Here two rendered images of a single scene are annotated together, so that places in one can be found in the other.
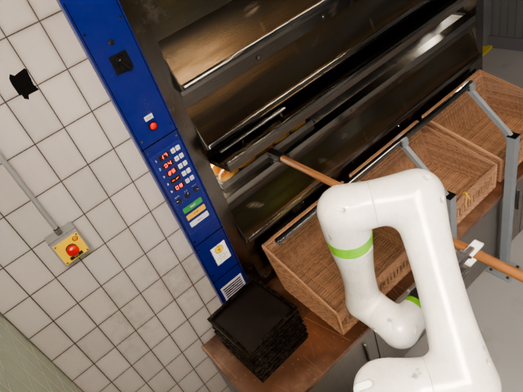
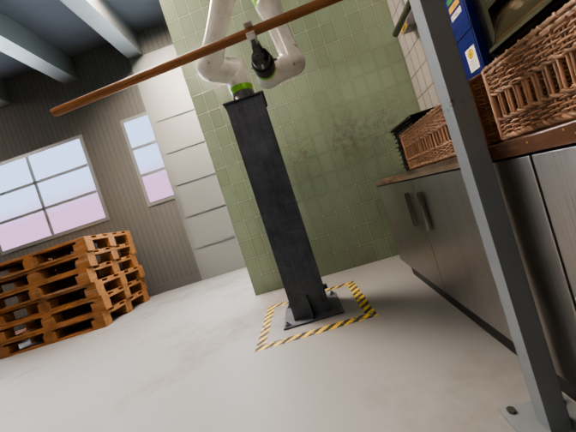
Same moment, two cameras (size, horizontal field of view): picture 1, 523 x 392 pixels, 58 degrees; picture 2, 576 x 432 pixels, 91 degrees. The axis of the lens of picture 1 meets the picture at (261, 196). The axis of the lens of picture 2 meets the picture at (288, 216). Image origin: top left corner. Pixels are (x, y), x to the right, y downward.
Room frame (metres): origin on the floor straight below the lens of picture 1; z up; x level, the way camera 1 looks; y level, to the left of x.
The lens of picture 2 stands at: (1.38, -1.41, 0.58)
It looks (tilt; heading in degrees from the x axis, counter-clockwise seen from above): 1 degrees down; 123
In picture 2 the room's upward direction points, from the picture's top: 18 degrees counter-clockwise
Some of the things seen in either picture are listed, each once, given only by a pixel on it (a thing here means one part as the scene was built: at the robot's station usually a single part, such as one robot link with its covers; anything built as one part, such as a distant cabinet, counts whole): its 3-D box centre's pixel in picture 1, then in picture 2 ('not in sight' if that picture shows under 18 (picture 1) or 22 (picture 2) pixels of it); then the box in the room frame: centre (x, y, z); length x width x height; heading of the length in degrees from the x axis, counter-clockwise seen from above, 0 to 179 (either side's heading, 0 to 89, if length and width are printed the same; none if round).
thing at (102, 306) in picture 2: not in sight; (72, 287); (-2.75, -0.05, 0.48); 1.32 x 0.90 x 0.96; 30
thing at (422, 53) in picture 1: (363, 96); not in sight; (2.03, -0.65, 1.16); 1.80 x 0.06 x 0.04; 116
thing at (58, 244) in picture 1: (68, 243); (408, 21); (1.31, 0.67, 1.46); 0.10 x 0.07 x 0.10; 116
